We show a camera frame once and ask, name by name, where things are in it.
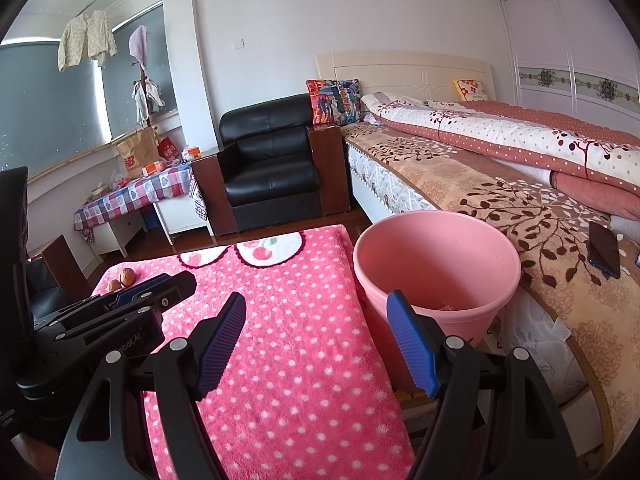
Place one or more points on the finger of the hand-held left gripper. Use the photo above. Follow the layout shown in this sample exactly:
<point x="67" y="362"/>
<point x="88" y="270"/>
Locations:
<point x="137" y="287"/>
<point x="172" y="287"/>

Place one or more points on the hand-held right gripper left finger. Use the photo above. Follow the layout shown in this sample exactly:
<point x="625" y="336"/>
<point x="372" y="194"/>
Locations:
<point x="220" y="342"/>

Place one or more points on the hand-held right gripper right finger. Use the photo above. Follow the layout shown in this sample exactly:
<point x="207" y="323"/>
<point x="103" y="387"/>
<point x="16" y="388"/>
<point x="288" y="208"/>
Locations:
<point x="412" y="342"/>

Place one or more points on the pink plastic bucket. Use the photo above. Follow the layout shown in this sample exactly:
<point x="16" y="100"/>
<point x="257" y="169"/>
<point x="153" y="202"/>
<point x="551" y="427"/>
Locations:
<point x="430" y="260"/>

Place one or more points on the brown walnut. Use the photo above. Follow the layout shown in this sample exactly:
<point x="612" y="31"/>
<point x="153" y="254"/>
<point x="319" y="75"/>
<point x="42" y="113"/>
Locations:
<point x="114" y="285"/>
<point x="128" y="276"/>

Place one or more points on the white drawer desk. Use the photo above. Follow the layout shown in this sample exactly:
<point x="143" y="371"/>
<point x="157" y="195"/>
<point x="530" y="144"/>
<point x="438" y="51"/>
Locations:
<point x="122" y="232"/>

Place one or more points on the white cabinet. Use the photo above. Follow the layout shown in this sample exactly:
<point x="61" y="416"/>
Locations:
<point x="180" y="217"/>

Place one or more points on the black leather armchair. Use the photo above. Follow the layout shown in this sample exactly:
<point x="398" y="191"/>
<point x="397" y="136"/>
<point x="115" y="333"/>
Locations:
<point x="45" y="287"/>
<point x="270" y="180"/>

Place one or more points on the pink dotted blanket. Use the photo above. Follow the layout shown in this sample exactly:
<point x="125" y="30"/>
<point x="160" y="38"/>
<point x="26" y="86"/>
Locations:
<point x="300" y="360"/>

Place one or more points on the checkered cloth side table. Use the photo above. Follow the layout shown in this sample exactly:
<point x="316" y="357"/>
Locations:
<point x="130" y="197"/>

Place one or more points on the purple checked cloth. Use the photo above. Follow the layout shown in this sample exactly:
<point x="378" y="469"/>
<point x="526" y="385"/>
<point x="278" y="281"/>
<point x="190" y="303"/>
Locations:
<point x="198" y="200"/>

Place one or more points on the orange box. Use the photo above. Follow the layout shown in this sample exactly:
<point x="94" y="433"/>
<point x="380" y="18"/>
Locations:
<point x="154" y="169"/>

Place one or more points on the brown paper bag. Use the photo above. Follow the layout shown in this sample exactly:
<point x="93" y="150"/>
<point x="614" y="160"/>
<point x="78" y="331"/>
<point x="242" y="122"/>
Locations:
<point x="137" y="152"/>

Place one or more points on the red bag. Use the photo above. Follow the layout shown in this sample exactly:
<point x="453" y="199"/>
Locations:
<point x="170" y="152"/>

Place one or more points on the white orange packet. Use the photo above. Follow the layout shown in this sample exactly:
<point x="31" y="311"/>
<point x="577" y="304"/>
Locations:
<point x="191" y="152"/>

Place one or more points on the wooden coat rack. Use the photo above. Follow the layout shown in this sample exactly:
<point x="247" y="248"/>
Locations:
<point x="146" y="122"/>

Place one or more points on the white bed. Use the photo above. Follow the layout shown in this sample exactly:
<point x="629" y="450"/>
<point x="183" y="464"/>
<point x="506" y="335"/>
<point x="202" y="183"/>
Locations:
<point x="380" y="180"/>

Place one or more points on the brown floral bedspread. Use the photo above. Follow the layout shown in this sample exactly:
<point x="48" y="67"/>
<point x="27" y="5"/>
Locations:
<point x="500" y="200"/>

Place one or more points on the white garment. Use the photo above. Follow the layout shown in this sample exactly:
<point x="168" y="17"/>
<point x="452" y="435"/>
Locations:
<point x="145" y="97"/>

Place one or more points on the grey window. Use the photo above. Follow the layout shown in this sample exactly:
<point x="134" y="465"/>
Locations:
<point x="50" y="105"/>

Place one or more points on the black smartphone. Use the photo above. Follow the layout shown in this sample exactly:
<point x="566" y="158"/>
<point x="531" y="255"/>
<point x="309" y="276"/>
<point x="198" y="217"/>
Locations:
<point x="604" y="250"/>

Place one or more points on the pink white floral quilt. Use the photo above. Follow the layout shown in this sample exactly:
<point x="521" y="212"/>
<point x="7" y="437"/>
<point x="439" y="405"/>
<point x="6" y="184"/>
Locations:
<point x="500" y="135"/>

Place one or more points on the colourful patterned cushion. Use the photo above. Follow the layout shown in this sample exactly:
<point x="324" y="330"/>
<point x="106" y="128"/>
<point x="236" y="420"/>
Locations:
<point x="332" y="102"/>

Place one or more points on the lilac cloth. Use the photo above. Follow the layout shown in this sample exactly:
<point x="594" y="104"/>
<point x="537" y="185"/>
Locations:
<point x="138" y="42"/>

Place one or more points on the cream hanging jacket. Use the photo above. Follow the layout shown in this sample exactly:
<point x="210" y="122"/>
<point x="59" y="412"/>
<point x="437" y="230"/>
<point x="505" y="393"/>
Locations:
<point x="85" y="40"/>

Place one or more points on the yellow floral pillow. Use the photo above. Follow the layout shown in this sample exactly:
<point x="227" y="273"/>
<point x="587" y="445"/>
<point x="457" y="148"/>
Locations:
<point x="470" y="90"/>

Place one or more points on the white wardrobe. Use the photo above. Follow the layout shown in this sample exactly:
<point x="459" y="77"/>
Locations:
<point x="550" y="50"/>

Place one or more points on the white wall socket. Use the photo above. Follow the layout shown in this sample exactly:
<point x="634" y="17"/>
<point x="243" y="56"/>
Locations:
<point x="238" y="44"/>

